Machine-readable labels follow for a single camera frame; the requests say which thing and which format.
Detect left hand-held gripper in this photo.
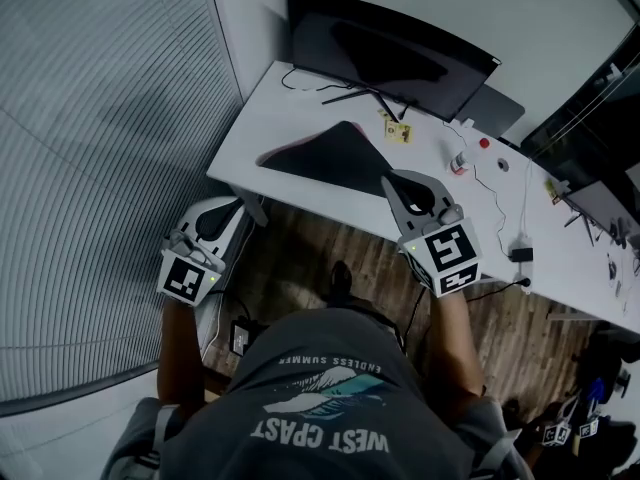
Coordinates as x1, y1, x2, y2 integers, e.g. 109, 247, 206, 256
157, 196, 247, 309

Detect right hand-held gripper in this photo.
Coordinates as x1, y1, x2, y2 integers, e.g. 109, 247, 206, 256
381, 169, 484, 299

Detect pink mat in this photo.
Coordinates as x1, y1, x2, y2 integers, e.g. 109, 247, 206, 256
256, 120, 402, 200

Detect person's right forearm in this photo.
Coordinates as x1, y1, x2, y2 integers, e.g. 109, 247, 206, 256
428, 287, 487, 420

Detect person's left forearm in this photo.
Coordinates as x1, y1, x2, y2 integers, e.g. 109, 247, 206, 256
156, 297, 207, 420

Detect white desk leg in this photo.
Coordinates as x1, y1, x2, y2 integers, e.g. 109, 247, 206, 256
239, 194, 269, 229

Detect clear bottle with red cap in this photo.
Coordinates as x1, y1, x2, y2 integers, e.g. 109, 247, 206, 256
448, 136, 493, 176

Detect person's right shoe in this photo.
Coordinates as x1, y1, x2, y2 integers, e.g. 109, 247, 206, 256
329, 259, 355, 300

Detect person's dark trousers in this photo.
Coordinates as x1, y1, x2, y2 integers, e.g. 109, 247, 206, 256
319, 287, 402, 340

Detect black box with label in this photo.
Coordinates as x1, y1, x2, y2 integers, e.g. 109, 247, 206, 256
228, 318, 259, 357

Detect grey desk divider panel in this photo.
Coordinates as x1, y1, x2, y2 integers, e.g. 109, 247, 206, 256
456, 83, 527, 144

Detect white slatted window blind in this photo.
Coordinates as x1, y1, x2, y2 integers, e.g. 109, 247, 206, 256
0, 0, 242, 405

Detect brown cardboard sheet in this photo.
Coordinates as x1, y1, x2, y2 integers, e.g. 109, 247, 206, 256
202, 355, 239, 405

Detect black curved monitor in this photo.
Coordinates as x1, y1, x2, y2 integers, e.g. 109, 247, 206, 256
287, 0, 503, 125

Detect dark glass partition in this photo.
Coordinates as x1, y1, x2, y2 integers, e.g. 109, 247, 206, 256
519, 52, 640, 194

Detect black flat monitor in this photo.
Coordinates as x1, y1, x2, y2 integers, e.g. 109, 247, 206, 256
562, 179, 640, 247

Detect person in grey shirt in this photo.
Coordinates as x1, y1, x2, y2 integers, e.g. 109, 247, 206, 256
102, 307, 536, 480

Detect black office chair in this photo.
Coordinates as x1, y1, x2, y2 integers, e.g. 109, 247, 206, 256
569, 320, 640, 410

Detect thin black cable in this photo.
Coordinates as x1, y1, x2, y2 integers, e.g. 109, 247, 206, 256
441, 119, 517, 260

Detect left hand-held gripper cable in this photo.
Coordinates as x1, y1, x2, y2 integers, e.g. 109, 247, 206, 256
206, 287, 255, 330

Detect hand-held gripper cable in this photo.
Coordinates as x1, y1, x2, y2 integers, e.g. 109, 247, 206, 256
206, 287, 255, 330
401, 286, 427, 355

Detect thin white cable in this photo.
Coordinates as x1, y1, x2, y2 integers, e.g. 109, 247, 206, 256
516, 156, 535, 243

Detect right hand-held gripper cable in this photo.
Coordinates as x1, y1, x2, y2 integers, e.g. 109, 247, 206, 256
401, 286, 427, 355

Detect black power cable with plug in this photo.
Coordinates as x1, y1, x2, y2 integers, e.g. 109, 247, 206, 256
464, 275, 533, 303

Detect black monitor cable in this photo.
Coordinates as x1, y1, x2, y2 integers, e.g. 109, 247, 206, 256
280, 66, 352, 95

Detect person's left shoulder strap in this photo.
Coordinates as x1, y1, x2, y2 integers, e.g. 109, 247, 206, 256
149, 405, 181, 470

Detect person's shoulder strap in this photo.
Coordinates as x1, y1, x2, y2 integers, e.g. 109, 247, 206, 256
149, 405, 181, 470
476, 427, 523, 475

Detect person's right shoulder strap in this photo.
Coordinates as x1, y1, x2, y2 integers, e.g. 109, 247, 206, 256
476, 427, 523, 475

